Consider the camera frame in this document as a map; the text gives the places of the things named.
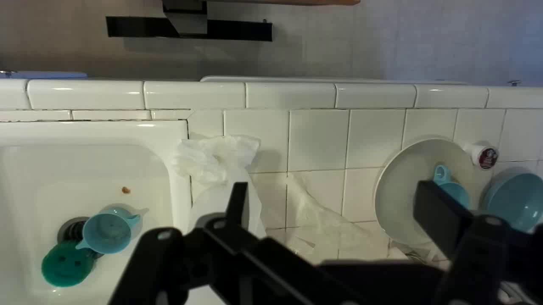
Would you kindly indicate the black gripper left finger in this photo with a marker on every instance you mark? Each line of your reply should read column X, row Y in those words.
column 159, row 264

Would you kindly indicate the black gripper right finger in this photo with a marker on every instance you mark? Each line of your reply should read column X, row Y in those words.
column 476, row 259

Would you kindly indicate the light blue measuring cup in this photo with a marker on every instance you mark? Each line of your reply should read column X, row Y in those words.
column 108, row 230

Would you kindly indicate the small blue measuring scoop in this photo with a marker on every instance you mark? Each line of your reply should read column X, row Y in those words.
column 456, row 191

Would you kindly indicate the blue bowl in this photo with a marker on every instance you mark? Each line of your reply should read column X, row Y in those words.
column 519, row 196

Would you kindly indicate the green round scrubber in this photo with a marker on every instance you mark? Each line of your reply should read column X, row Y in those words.
column 65, row 268

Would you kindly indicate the metal sink drain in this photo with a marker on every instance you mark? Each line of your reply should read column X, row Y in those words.
column 69, row 229

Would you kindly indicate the small white bottle dark cap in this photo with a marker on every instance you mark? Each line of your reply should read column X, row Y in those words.
column 481, row 152

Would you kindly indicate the white round plate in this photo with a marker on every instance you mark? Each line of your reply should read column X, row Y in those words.
column 408, row 174

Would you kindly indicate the crumpled clear plastic bag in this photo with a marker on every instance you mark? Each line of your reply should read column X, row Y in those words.
column 215, row 157

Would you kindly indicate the white ceramic sink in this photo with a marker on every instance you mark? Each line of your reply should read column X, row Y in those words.
column 86, row 163

